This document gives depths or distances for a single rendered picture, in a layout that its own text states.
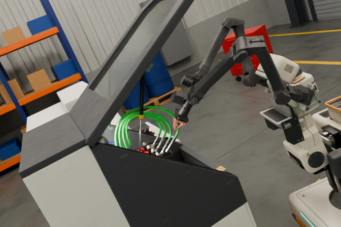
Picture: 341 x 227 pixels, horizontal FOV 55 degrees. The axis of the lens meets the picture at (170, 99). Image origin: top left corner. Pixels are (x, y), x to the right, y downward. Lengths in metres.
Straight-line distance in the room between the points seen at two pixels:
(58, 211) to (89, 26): 7.12
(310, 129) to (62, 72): 5.68
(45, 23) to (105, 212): 5.85
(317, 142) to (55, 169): 1.44
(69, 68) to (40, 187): 5.73
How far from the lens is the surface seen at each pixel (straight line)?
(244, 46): 1.50
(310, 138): 2.07
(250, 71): 2.11
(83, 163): 1.44
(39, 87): 7.06
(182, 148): 2.25
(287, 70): 1.90
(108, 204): 1.52
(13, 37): 7.04
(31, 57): 8.25
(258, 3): 10.35
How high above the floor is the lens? 1.88
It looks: 16 degrees down
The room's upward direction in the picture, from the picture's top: 22 degrees counter-clockwise
